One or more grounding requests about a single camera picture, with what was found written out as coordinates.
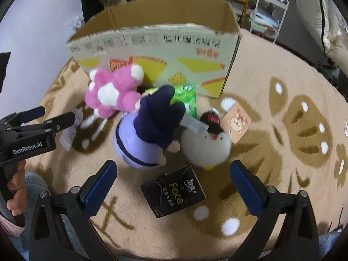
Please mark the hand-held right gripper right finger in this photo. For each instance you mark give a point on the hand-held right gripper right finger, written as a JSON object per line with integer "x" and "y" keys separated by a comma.
{"x": 246, "y": 190}

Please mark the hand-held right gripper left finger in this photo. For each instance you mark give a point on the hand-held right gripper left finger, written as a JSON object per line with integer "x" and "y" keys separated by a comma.
{"x": 100, "y": 187}

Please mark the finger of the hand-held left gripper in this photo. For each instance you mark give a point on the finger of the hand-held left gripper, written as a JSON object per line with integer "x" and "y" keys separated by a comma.
{"x": 34, "y": 114}
{"x": 62, "y": 121}

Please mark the white penguin plush black cap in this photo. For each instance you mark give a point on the white penguin plush black cap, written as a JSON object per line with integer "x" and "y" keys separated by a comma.
{"x": 204, "y": 149}

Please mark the pink and white plush toy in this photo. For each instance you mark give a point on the pink and white plush toy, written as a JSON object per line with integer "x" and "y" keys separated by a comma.
{"x": 119, "y": 87}

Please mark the black tissue packet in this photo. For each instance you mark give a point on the black tissue packet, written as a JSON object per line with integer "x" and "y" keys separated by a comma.
{"x": 171, "y": 193}

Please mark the purple plush doll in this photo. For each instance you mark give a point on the purple plush doll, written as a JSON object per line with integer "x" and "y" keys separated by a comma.
{"x": 152, "y": 119}

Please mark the green tissue packet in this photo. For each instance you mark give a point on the green tissue packet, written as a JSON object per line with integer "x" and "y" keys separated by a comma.
{"x": 187, "y": 98}

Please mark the printed cardboard box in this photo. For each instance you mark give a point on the printed cardboard box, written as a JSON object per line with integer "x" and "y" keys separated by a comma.
{"x": 174, "y": 49}

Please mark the person's left hand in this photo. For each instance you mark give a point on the person's left hand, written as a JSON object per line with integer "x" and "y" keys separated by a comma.
{"x": 16, "y": 195}

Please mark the white crumpled tissue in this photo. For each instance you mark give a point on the white crumpled tissue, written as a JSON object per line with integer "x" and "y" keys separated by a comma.
{"x": 69, "y": 136}

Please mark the person's left leg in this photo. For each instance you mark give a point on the person's left leg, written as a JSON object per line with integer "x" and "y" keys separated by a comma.
{"x": 35, "y": 183}

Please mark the person's leg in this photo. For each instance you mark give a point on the person's leg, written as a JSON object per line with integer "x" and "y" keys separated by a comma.
{"x": 35, "y": 183}
{"x": 327, "y": 246}

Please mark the bear print card tag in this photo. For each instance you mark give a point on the bear print card tag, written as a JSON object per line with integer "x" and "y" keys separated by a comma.
{"x": 235, "y": 123}

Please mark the person's right leg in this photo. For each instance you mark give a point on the person's right leg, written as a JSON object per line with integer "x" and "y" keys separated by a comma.
{"x": 327, "y": 246}

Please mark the clear plastic bag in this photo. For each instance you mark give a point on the clear plastic bag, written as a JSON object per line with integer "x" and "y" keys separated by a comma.
{"x": 77, "y": 23}

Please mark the beige patterned blanket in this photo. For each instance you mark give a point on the beige patterned blanket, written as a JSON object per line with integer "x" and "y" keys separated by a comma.
{"x": 272, "y": 59}

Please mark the folded blue towel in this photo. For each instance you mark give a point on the folded blue towel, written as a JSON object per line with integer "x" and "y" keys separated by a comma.
{"x": 265, "y": 19}

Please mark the white trolley cart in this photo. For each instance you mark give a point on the white trolley cart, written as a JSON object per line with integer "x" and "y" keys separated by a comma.
{"x": 282, "y": 13}

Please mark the cream padded chair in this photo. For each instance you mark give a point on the cream padded chair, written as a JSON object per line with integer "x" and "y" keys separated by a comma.
{"x": 326, "y": 19}

